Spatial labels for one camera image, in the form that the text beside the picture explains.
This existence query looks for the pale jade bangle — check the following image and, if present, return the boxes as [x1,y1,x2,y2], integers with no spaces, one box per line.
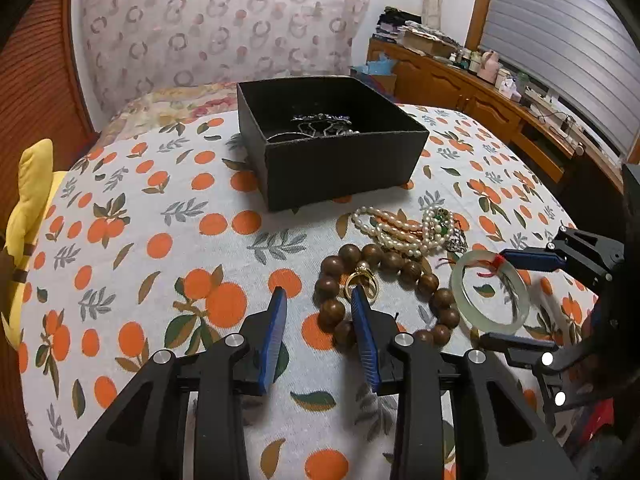
[450,249,530,335]

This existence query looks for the gold pearl ring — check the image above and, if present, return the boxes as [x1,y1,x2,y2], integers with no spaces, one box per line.
[342,260,380,305]

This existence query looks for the brown wooden bead bracelet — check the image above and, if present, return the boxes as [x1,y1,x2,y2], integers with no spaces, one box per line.
[313,242,461,351]

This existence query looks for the green stone silver pendant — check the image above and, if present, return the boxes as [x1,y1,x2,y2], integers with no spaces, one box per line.
[426,208,469,254]

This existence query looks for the white pearl necklace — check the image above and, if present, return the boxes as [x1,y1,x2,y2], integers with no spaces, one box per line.
[350,205,459,260]

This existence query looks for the black jewelry box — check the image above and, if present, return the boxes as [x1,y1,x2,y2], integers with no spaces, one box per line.
[236,76,430,211]

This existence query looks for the orange print bed cloth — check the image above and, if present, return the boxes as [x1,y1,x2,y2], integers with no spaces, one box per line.
[18,105,578,479]

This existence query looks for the pink kettle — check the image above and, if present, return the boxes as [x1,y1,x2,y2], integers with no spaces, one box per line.
[477,50,500,84]

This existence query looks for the wooden sideboard cabinet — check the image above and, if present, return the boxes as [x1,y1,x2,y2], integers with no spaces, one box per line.
[367,38,623,192]

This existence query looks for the grey window blind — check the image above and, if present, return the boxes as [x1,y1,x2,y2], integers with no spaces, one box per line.
[480,0,639,155]

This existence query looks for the blue tissue paper box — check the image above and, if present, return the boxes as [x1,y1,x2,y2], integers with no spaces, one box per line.
[352,58,397,76]

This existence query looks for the floral quilt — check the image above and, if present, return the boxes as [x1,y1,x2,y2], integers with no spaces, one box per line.
[101,82,238,138]

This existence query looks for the yellow plush toy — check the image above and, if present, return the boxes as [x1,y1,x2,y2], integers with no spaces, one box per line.
[1,139,66,350]

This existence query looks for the wooden louvered wardrobe door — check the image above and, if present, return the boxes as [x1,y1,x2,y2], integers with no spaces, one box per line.
[1,0,98,224]

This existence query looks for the pink circle pattern curtain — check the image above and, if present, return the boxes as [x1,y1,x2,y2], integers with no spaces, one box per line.
[81,0,370,115]

